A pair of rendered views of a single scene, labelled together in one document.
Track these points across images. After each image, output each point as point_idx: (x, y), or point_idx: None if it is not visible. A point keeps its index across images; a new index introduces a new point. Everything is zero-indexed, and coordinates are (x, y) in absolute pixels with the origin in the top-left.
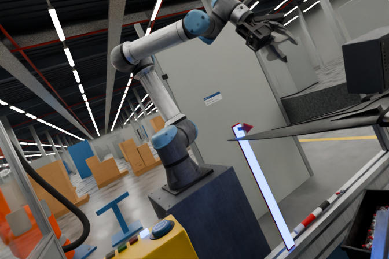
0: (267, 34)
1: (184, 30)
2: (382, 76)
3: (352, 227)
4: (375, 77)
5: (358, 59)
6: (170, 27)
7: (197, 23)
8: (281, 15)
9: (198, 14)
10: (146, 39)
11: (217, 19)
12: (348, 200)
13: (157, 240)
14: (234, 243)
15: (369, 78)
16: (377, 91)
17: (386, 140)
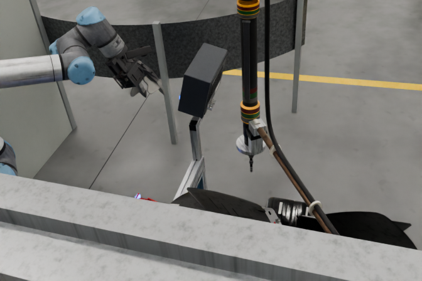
0: (140, 81)
1: (64, 76)
2: (205, 106)
3: None
4: (201, 106)
5: (193, 90)
6: (44, 68)
7: (86, 78)
8: (149, 51)
9: (90, 69)
10: (0, 76)
11: (85, 46)
12: None
13: None
14: None
15: (196, 106)
16: (200, 116)
17: (197, 154)
